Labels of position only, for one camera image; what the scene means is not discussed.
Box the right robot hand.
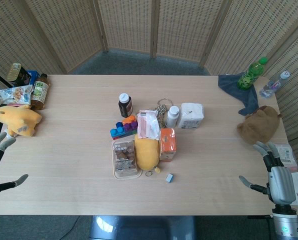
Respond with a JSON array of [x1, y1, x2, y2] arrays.
[[239, 141, 297, 206]]

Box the orange carton box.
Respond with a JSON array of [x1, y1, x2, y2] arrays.
[[159, 128, 177, 163]]

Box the clear bag with label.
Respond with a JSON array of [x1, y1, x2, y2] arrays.
[[274, 143, 298, 172]]

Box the yellow plush dog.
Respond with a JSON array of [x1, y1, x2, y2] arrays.
[[0, 104, 43, 137]]

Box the brown plush toy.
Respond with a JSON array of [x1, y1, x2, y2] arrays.
[[236, 105, 283, 145]]

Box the snack bag with blue print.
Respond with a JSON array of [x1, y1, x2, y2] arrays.
[[0, 84, 34, 106]]

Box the amber tea bottle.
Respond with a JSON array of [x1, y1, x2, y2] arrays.
[[30, 73, 50, 111]]

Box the dark box with gold lid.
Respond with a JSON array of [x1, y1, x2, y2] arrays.
[[5, 62, 32, 88]]

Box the blue box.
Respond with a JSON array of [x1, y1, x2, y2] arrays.
[[26, 69, 42, 86]]

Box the clear water bottle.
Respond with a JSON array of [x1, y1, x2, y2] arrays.
[[259, 70, 291, 99]]

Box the blue grey cloth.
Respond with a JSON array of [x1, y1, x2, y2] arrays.
[[218, 71, 259, 116]]

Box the white tissue pack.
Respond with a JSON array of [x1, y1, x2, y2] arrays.
[[176, 102, 205, 130]]

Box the green soda bottle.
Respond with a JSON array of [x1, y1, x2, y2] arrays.
[[236, 56, 269, 91]]

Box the white pill bottle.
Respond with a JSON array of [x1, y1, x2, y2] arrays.
[[165, 105, 180, 128]]

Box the clear tray of brown snacks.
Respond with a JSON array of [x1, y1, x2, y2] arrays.
[[111, 139, 142, 180]]

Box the colourful toy building blocks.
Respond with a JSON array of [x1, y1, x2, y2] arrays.
[[110, 115, 139, 140]]

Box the yellow plush toy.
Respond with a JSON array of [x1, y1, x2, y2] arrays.
[[133, 135, 162, 174]]

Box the dark brown pill bottle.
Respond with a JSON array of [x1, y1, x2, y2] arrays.
[[118, 92, 134, 118]]

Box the pink and white packet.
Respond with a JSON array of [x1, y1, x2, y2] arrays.
[[136, 109, 161, 140]]

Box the woven folding screen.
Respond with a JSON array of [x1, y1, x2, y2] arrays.
[[0, 0, 298, 176]]

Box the coiled braided rope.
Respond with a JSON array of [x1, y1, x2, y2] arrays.
[[152, 98, 175, 129]]

